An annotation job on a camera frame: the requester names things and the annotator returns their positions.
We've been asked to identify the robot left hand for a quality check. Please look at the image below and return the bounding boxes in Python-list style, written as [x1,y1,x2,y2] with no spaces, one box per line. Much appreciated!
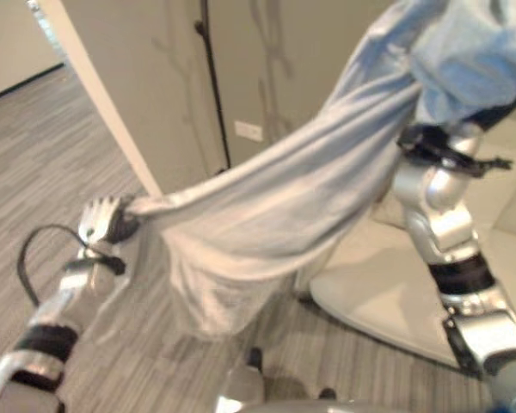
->
[77,194,142,246]

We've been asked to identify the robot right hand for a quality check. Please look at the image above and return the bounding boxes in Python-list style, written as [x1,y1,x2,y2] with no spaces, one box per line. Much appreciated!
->
[402,79,516,158]

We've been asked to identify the light blue garment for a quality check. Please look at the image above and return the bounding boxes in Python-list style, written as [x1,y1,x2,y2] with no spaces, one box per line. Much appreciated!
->
[128,0,516,343]

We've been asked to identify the black stand pole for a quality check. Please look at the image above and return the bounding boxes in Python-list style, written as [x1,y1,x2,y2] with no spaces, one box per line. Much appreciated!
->
[193,0,234,171]

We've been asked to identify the robot silver legs and feet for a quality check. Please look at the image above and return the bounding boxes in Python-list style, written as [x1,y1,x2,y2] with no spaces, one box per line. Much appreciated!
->
[214,347,414,413]

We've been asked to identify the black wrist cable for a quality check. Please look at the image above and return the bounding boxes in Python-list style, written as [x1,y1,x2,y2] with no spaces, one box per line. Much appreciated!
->
[18,225,87,307]

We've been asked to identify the white wall outlet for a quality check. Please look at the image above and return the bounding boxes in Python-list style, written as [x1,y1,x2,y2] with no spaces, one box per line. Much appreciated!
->
[233,120,265,142]

